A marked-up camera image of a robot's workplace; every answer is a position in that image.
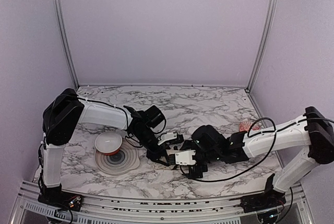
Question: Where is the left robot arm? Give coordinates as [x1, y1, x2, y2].
[38, 88, 167, 211]

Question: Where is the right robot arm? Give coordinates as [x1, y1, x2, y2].
[174, 107, 333, 213]

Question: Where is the grey collapsed silicone lid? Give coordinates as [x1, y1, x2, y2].
[94, 143, 140, 176]

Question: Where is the white bowl red rim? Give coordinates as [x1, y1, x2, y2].
[94, 132, 123, 155]

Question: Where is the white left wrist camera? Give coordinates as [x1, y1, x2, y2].
[158, 132, 184, 146]

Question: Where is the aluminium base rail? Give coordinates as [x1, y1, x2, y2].
[9, 181, 314, 223]

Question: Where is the left aluminium frame post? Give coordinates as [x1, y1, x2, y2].
[53, 0, 79, 90]

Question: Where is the aluminium frame post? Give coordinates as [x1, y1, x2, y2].
[246, 0, 278, 93]
[53, 0, 79, 90]

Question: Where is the right aluminium frame post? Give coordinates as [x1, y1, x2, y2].
[246, 0, 278, 93]

